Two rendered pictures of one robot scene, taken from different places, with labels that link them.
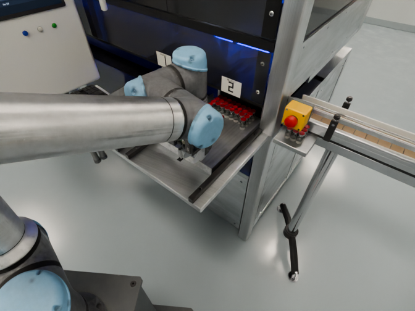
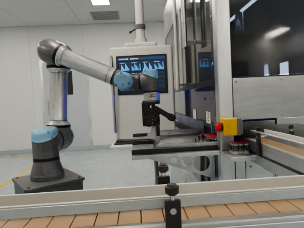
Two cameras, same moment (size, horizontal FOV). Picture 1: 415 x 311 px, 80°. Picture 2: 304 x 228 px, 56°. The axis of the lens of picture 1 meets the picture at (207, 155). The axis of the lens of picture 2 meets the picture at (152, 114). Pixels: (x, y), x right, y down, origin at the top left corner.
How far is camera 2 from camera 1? 1.12 m
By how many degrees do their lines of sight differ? 60
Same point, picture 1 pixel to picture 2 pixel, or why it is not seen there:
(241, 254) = not seen: outside the picture
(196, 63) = (146, 71)
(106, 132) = (84, 64)
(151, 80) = not seen: hidden behind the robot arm
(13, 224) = (63, 112)
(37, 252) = (62, 130)
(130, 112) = (95, 62)
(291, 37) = (216, 72)
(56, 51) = not seen: hidden behind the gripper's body
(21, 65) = (135, 116)
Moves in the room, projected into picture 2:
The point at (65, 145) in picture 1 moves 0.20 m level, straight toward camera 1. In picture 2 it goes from (74, 62) to (49, 56)
